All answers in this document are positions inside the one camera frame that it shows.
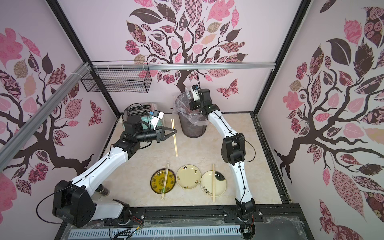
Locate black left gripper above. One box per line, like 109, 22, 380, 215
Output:
137, 125, 178, 143

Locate disposable chopsticks red print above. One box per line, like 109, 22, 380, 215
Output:
212, 164, 216, 203

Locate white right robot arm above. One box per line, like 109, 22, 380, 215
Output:
190, 85, 258, 222

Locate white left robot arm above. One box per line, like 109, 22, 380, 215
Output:
53, 116, 177, 228

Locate clear plastic bin liner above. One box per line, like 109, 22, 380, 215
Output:
173, 93, 209, 126

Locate black mesh trash bin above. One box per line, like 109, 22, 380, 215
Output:
173, 93, 209, 138

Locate mint green toaster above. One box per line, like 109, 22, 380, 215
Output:
122, 103, 158, 130

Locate dark green yellow plate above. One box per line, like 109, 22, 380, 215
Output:
150, 168, 176, 194

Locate cream middle plate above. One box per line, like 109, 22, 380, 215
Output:
176, 165, 202, 190

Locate cream plate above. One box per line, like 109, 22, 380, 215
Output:
200, 171, 227, 198
176, 165, 202, 190

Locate cream right plate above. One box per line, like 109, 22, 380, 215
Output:
200, 171, 227, 198

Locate dark lidded spice jar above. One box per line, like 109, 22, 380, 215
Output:
96, 184, 110, 197

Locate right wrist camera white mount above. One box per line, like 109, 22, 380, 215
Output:
191, 85, 200, 102

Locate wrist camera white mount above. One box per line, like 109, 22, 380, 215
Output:
191, 85, 200, 102
149, 110, 164, 130

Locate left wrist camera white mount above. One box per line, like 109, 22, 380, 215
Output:
149, 110, 164, 130

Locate black wire wall basket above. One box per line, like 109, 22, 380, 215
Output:
81, 60, 152, 93

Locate aluminium frame bar back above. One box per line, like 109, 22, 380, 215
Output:
92, 62, 276, 71

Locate aluminium frame bar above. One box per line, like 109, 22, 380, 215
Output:
92, 62, 276, 71
1, 63, 91, 171

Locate white slotted cable duct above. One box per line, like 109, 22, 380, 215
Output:
67, 226, 243, 240

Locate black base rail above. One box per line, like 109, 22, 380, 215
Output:
103, 203, 301, 227

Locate aluminium frame bar left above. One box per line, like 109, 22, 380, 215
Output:
1, 63, 91, 171

